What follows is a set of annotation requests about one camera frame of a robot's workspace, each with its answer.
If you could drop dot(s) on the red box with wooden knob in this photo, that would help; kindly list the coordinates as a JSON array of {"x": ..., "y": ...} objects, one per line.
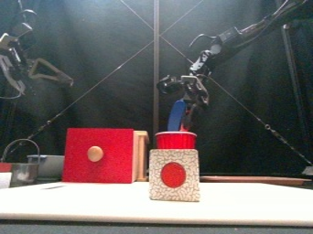
[{"x": 105, "y": 152}]

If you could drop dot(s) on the light wooden box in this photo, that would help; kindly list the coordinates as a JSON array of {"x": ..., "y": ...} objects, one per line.
[{"x": 140, "y": 155}]

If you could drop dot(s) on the red plastic cup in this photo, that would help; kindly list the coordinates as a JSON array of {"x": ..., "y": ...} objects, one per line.
[{"x": 175, "y": 140}]

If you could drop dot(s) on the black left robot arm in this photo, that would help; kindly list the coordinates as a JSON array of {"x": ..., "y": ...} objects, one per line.
[{"x": 17, "y": 18}]

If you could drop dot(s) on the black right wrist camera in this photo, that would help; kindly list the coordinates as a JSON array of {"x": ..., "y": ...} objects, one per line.
[{"x": 168, "y": 86}]

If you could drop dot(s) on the blue toy knife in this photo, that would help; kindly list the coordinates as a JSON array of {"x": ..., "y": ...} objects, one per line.
[{"x": 176, "y": 117}]

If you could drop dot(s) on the thick vertical frame pole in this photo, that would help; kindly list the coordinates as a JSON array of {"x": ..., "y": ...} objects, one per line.
[{"x": 294, "y": 91}]

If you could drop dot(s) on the grey plastic container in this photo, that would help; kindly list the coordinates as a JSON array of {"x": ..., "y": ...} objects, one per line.
[{"x": 51, "y": 166}]

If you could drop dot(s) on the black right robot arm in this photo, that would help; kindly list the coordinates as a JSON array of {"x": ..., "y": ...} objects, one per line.
[{"x": 243, "y": 35}]

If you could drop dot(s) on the white crackle sushi red centre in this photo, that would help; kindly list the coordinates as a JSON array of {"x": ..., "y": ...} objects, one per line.
[{"x": 174, "y": 189}]

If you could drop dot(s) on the brown flat plate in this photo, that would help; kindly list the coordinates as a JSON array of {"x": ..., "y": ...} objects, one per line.
[{"x": 253, "y": 180}]

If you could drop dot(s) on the red and white block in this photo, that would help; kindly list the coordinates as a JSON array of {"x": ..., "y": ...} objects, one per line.
[{"x": 4, "y": 175}]

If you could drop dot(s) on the thin vertical frame pole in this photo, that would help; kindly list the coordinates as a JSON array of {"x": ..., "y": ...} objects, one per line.
[{"x": 156, "y": 61}]

